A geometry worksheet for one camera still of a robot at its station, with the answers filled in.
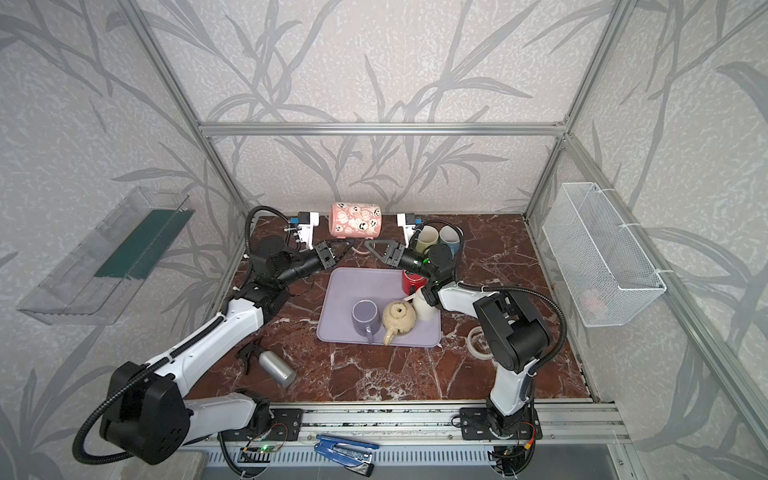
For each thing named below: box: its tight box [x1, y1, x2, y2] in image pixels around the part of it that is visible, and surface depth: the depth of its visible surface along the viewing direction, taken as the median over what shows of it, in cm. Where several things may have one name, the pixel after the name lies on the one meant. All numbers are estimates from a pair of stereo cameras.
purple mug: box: [351, 299, 381, 344], surface depth 86 cm
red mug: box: [402, 270, 429, 296], surface depth 95 cm
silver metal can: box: [258, 350, 297, 388], surface depth 82 cm
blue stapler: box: [314, 434, 380, 477], surface depth 69 cm
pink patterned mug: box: [329, 202, 382, 239], surface depth 72 cm
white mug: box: [413, 286, 440, 321], surface depth 91 cm
